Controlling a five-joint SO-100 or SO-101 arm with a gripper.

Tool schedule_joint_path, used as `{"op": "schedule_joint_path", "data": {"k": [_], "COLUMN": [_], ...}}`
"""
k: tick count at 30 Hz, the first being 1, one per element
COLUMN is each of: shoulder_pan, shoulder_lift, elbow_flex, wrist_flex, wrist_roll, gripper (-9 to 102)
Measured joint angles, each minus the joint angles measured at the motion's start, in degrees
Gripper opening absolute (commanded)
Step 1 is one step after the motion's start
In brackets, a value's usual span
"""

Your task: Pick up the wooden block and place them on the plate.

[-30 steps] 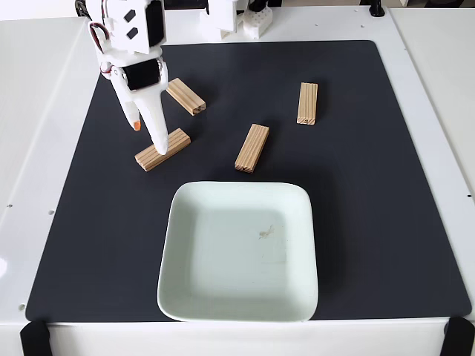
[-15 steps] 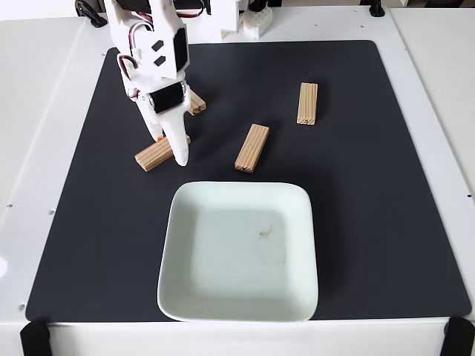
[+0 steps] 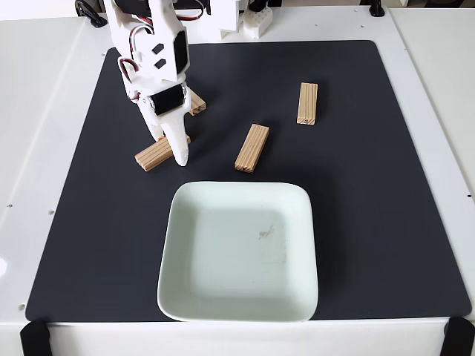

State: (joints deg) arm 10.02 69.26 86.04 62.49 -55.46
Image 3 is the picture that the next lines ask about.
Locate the pale green square plate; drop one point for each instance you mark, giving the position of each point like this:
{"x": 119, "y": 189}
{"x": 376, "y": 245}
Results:
{"x": 193, "y": 207}

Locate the black rubber mat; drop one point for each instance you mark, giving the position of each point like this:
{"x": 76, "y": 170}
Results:
{"x": 111, "y": 185}

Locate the grooved wooden block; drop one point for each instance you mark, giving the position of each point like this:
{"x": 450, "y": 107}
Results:
{"x": 197, "y": 105}
{"x": 252, "y": 148}
{"x": 154, "y": 155}

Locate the wooden block printed three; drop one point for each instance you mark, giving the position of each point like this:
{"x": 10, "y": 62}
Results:
{"x": 307, "y": 103}

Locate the black table clamp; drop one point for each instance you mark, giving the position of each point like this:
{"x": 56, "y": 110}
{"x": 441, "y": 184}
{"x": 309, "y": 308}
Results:
{"x": 376, "y": 9}
{"x": 35, "y": 339}
{"x": 460, "y": 337}
{"x": 91, "y": 14}

